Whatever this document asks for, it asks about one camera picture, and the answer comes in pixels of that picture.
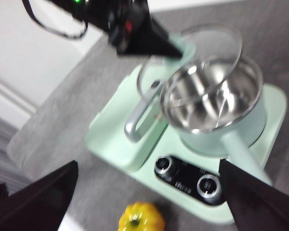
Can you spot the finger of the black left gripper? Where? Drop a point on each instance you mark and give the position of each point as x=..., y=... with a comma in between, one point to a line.
x=149, y=41

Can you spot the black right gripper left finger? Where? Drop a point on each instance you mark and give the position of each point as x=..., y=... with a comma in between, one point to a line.
x=38, y=207

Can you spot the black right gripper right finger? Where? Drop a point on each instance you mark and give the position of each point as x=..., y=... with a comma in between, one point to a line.
x=260, y=204

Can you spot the glass lid with mint knob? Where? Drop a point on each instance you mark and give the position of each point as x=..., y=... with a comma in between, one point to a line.
x=189, y=45

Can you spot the yellow toy pumpkin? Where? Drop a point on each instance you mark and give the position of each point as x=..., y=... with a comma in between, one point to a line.
x=144, y=216

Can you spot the mint green steamer pot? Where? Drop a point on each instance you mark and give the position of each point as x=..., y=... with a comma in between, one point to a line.
x=253, y=122

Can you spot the silver control knob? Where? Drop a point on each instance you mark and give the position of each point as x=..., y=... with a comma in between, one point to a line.
x=208, y=186
x=164, y=165

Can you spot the mint green breakfast maker base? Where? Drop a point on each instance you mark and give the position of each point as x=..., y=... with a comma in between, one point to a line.
x=277, y=113

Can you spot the mint green hinged grill cover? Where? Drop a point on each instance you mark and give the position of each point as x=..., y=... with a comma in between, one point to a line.
x=110, y=144

